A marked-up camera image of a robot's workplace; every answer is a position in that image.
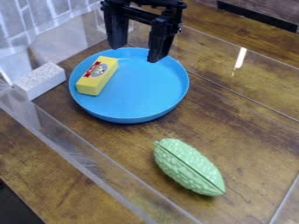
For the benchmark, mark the yellow butter block toy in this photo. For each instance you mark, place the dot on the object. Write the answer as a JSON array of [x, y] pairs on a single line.
[[97, 76]]

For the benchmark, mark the clear acrylic enclosure wall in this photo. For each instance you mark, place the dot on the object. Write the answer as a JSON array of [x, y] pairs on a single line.
[[84, 171]]

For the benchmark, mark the dark baseboard strip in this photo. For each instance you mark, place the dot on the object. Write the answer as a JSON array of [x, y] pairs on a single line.
[[277, 22]]

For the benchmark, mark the white speckled foam block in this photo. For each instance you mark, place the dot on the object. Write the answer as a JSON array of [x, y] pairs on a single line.
[[41, 80]]

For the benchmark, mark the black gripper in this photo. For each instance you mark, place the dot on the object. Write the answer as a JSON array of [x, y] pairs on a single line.
[[161, 13]]

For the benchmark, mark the blue round tray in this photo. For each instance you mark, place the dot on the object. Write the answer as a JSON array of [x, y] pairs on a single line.
[[144, 91]]

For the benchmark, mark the green bitter gourd toy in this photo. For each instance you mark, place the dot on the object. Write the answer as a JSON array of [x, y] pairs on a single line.
[[189, 167]]

